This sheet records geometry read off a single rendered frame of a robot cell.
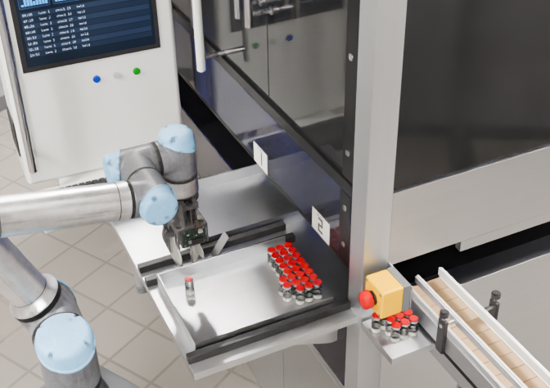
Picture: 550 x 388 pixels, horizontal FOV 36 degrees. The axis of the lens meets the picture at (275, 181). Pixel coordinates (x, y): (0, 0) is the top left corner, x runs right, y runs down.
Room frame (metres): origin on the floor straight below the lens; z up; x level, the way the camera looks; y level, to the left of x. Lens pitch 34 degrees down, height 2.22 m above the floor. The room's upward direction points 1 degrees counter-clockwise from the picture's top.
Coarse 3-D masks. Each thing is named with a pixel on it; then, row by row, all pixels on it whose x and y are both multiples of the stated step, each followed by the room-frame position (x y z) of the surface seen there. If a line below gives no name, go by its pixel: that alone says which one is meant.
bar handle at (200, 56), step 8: (192, 0) 2.11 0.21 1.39; (200, 0) 2.11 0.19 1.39; (192, 8) 2.11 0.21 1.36; (200, 8) 2.11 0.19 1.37; (200, 16) 2.11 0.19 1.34; (200, 24) 2.10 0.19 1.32; (200, 32) 2.10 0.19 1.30; (200, 40) 2.10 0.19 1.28; (200, 48) 2.10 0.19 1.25; (200, 56) 2.10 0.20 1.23; (208, 56) 2.12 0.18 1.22; (216, 56) 2.13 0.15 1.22; (200, 64) 2.10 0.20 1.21
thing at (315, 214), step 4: (312, 212) 1.64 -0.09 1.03; (316, 212) 1.62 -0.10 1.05; (312, 216) 1.64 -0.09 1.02; (316, 216) 1.62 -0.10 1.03; (320, 216) 1.61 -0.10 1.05; (312, 220) 1.64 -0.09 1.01; (316, 220) 1.62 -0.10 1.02; (324, 220) 1.59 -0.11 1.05; (312, 224) 1.64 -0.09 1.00; (316, 224) 1.62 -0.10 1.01; (320, 224) 1.60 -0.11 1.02; (324, 224) 1.59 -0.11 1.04; (328, 224) 1.57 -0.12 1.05; (316, 228) 1.62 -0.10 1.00; (320, 228) 1.60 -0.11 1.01; (324, 228) 1.59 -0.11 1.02; (328, 228) 1.57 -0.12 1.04; (320, 232) 1.60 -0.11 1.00; (324, 232) 1.59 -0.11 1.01; (328, 232) 1.57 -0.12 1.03; (324, 236) 1.59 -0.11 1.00; (328, 236) 1.57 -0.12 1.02; (324, 240) 1.59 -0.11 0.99; (328, 240) 1.57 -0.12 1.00; (328, 244) 1.57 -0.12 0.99
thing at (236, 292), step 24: (192, 264) 1.60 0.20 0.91; (216, 264) 1.63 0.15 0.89; (240, 264) 1.63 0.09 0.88; (264, 264) 1.63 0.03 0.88; (168, 288) 1.55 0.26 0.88; (216, 288) 1.55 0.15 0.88; (240, 288) 1.55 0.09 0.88; (264, 288) 1.54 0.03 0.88; (192, 312) 1.47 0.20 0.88; (216, 312) 1.46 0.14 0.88; (240, 312) 1.46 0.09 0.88; (264, 312) 1.46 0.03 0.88; (288, 312) 1.42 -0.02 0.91; (192, 336) 1.35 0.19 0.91; (216, 336) 1.35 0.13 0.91
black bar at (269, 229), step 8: (272, 224) 1.77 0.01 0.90; (280, 224) 1.77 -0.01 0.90; (248, 232) 1.74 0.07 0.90; (256, 232) 1.74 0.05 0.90; (264, 232) 1.75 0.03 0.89; (272, 232) 1.76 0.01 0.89; (232, 240) 1.71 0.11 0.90; (240, 240) 1.72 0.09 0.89; (248, 240) 1.73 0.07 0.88; (208, 248) 1.68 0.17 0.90; (224, 248) 1.70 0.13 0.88; (168, 256) 1.65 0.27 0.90; (184, 256) 1.66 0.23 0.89; (144, 264) 1.62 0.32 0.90; (152, 264) 1.62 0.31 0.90; (160, 264) 1.63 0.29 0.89; (168, 264) 1.64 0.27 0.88; (144, 272) 1.61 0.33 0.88
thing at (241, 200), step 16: (224, 176) 2.00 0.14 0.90; (240, 176) 2.02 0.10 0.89; (256, 176) 2.03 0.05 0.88; (208, 192) 1.95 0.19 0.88; (224, 192) 1.95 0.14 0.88; (240, 192) 1.95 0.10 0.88; (256, 192) 1.95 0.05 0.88; (272, 192) 1.95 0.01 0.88; (208, 208) 1.88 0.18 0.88; (224, 208) 1.88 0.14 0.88; (240, 208) 1.88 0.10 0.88; (256, 208) 1.88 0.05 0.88; (272, 208) 1.87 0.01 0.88; (288, 208) 1.87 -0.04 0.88; (208, 224) 1.80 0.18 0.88; (224, 224) 1.80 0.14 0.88; (240, 224) 1.80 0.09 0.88; (256, 224) 1.76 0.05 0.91
